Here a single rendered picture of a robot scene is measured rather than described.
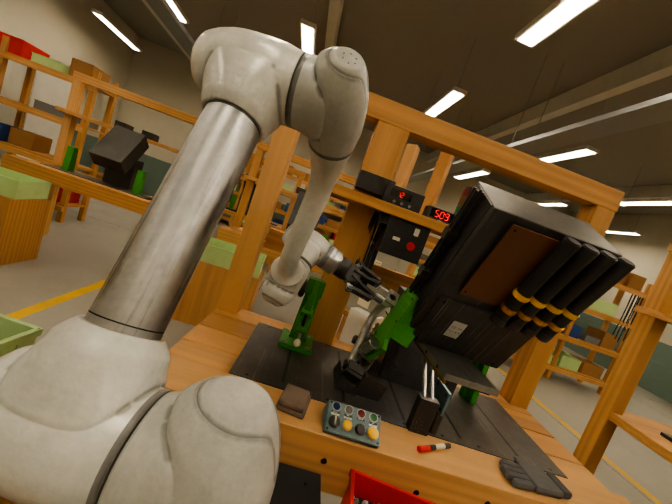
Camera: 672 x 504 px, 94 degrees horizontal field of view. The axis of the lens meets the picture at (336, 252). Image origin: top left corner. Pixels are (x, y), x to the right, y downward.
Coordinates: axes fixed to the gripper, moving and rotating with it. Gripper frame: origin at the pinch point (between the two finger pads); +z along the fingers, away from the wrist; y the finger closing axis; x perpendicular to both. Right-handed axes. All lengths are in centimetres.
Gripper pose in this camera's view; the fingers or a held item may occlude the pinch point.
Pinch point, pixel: (384, 296)
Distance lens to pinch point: 113.6
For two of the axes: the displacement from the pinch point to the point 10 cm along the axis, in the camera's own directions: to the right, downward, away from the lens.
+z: 8.2, 5.7, 1.0
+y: 3.9, -6.7, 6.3
